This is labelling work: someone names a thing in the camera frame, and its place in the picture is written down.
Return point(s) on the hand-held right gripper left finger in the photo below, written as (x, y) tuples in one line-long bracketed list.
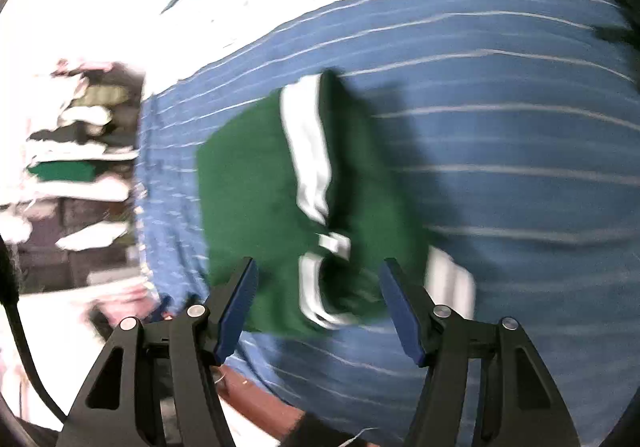
[(239, 309)]

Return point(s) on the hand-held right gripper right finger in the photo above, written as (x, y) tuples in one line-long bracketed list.
[(400, 314)]

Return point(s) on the green and cream varsity jacket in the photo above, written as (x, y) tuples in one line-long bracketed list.
[(250, 187)]

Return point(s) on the rack of hanging clothes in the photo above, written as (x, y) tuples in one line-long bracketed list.
[(65, 172)]

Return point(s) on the blue striped bed sheet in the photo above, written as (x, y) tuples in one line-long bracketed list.
[(500, 152)]

